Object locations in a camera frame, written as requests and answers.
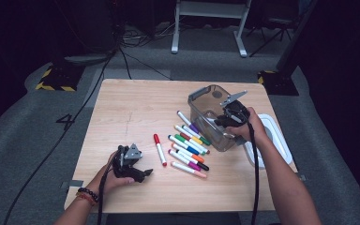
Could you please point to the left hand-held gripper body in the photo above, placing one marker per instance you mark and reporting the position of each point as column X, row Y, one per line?
column 123, row 164

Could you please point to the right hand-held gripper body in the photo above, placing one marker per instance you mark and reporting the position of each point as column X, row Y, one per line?
column 239, row 115

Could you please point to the clear grey storage box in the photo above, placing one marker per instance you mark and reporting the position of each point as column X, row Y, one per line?
column 206, row 103

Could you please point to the red capped marker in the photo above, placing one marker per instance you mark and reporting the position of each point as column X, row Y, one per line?
column 160, row 151

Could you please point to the purple capped marker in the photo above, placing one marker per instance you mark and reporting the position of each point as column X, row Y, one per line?
column 186, row 119

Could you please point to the bunch of coloured markers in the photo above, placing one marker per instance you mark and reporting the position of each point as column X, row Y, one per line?
column 184, row 145

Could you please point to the person's right hand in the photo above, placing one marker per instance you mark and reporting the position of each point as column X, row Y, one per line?
column 256, row 131

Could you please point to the person's left hand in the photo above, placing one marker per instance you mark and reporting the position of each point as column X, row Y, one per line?
column 106, row 181

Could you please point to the black yellow striped stand base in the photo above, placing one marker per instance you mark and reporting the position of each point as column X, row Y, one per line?
column 278, row 86
column 62, row 78

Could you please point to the grey tape piece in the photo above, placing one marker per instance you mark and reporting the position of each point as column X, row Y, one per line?
column 73, row 183

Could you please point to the black metal stand pole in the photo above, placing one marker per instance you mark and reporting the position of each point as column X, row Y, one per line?
column 293, row 40

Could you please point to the black tripod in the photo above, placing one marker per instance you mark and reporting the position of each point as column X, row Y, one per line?
column 276, row 21

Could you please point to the white desk frame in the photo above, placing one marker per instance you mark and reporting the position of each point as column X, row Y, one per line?
column 211, row 9

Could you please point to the grey flat base plate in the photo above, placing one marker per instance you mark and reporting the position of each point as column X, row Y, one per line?
column 87, row 58

